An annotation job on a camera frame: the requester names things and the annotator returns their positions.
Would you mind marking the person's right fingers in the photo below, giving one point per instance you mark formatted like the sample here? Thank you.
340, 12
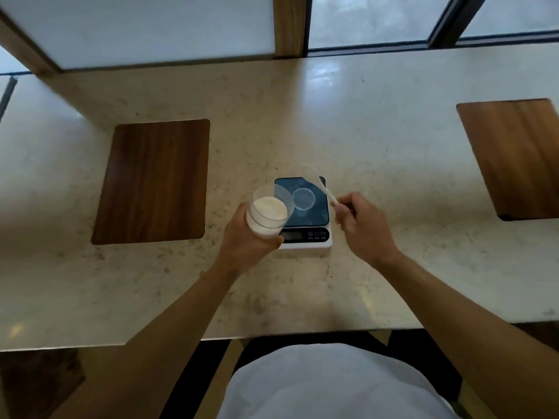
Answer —
343, 211

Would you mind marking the clear plastic spoon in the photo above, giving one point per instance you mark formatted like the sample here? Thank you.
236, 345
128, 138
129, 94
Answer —
322, 187

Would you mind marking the small clear plastic dish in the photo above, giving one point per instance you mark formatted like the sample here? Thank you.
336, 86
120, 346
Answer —
304, 198

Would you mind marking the person's right hand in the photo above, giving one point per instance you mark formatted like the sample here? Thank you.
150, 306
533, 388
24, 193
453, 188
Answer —
367, 229

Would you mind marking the dark wooden board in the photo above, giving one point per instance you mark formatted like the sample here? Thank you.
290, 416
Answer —
153, 182
515, 157

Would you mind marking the person's left forearm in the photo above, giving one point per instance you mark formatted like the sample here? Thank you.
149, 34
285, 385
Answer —
144, 344

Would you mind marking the clear plastic cup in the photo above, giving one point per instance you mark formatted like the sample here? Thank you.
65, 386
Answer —
268, 211

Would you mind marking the frosted white panel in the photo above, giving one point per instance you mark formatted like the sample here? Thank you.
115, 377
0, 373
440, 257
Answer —
139, 28

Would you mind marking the person's white shirt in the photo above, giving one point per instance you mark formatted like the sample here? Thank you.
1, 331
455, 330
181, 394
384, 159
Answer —
332, 383

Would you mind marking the person's right forearm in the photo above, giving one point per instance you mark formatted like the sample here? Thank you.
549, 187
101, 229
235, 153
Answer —
476, 335

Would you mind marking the person's left hand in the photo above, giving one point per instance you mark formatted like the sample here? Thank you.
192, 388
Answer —
241, 244

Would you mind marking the black window frame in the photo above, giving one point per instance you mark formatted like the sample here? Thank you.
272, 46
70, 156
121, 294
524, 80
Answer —
419, 37

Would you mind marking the wooden partition post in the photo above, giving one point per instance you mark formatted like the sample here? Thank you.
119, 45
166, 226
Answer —
289, 25

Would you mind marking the person's left thumb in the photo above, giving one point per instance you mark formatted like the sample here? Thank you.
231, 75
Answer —
267, 244

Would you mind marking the white digital kitchen scale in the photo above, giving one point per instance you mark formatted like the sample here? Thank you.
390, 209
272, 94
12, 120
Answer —
311, 222

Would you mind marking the white powder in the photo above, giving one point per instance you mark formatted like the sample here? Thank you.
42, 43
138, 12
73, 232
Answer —
270, 213

